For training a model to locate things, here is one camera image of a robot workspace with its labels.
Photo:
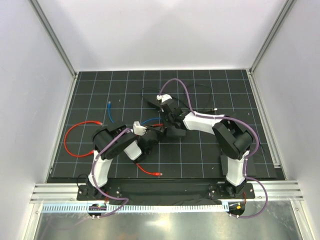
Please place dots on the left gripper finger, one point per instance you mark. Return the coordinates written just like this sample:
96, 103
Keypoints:
161, 131
154, 128

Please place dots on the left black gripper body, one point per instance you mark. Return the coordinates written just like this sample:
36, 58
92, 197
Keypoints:
148, 151

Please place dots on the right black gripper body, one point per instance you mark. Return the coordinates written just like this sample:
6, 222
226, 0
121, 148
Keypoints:
170, 117

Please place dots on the black network switch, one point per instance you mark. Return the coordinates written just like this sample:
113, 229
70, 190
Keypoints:
175, 133

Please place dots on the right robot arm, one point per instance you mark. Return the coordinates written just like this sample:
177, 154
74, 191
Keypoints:
233, 138

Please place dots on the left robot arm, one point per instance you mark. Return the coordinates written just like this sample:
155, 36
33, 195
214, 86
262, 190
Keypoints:
115, 139

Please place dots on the black grid mat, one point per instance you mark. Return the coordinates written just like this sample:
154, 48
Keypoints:
106, 96

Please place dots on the black power adapter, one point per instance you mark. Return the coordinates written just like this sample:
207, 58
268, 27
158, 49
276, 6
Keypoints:
153, 103

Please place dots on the black flat block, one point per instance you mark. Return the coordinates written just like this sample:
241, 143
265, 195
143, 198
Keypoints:
250, 166

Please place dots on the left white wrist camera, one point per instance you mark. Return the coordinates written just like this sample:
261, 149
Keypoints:
138, 129

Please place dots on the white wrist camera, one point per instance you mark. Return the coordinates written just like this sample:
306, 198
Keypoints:
138, 129
163, 97

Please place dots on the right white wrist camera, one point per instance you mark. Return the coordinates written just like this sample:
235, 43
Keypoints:
163, 97

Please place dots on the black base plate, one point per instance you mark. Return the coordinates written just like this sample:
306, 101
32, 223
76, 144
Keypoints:
169, 191

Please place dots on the white slotted cable duct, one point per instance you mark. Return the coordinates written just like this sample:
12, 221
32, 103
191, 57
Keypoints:
91, 208

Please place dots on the aluminium front rail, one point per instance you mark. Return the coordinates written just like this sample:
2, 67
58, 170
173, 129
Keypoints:
278, 190

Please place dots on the right aluminium frame post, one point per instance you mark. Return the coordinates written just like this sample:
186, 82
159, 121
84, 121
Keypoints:
280, 19

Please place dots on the aluminium frame post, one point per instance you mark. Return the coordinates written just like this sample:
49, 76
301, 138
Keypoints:
52, 35
280, 19

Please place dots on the left aluminium frame post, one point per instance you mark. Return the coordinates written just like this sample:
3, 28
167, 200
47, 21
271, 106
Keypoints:
52, 35

